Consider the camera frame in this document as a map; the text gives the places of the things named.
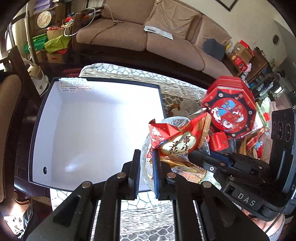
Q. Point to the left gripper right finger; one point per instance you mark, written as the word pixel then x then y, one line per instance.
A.
pixel 201 211

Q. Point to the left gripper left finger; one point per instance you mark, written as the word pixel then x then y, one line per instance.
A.
pixel 92 211

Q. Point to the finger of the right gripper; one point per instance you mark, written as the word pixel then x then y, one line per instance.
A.
pixel 216 163

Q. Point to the gold snack packet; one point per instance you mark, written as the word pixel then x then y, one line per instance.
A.
pixel 183 167

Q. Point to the clear glass bowl with snacks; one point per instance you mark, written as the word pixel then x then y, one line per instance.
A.
pixel 146 154

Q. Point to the red snack packet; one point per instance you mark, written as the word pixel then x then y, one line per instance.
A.
pixel 170 140

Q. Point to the red octagonal gift box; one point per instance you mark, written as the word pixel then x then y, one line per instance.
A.
pixel 231 105

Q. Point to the woven wicker basket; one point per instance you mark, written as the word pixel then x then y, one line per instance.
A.
pixel 246 145

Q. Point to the black white storage box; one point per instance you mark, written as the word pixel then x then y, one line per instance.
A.
pixel 88 128

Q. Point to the dark cushion on sofa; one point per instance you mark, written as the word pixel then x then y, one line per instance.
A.
pixel 214 49

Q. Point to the wooden chair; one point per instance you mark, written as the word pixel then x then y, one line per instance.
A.
pixel 13 105

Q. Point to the white paper on sofa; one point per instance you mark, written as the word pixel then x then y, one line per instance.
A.
pixel 157 31

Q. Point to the brown fabric sofa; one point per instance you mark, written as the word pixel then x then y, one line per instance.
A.
pixel 120 32

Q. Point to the round white tin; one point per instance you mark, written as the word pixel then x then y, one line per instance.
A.
pixel 45 18

